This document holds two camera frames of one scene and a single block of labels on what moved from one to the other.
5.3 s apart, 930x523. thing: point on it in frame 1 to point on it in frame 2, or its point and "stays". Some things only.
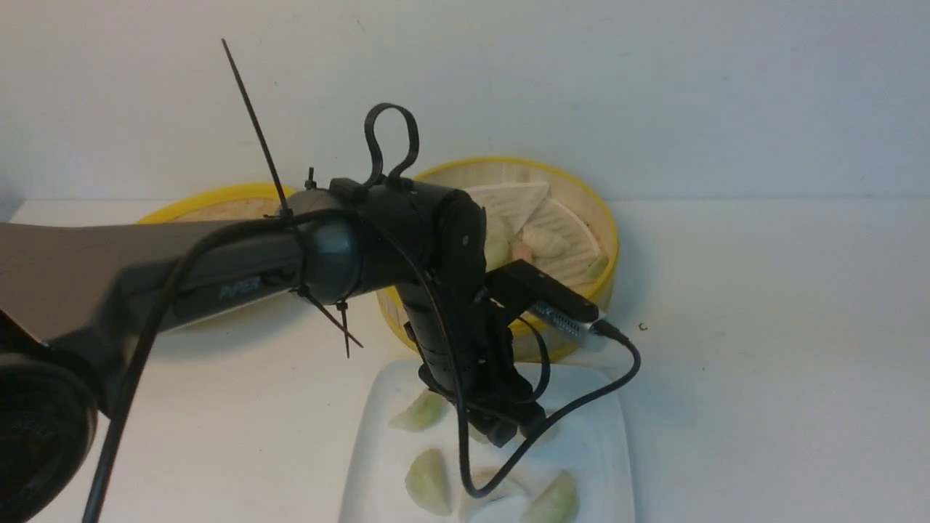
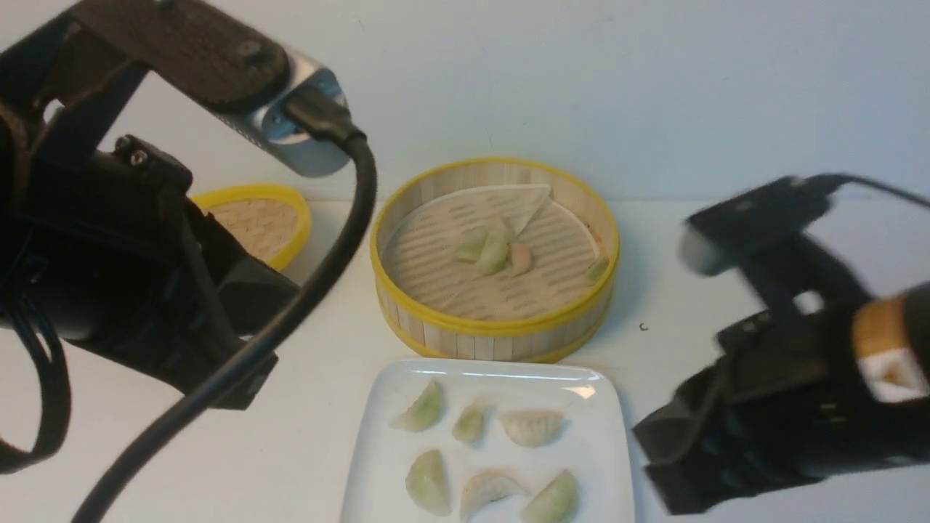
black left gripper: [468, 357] to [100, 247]
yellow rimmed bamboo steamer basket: [545, 219] stays
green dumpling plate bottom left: [426, 482] stays
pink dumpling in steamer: [522, 250] stays
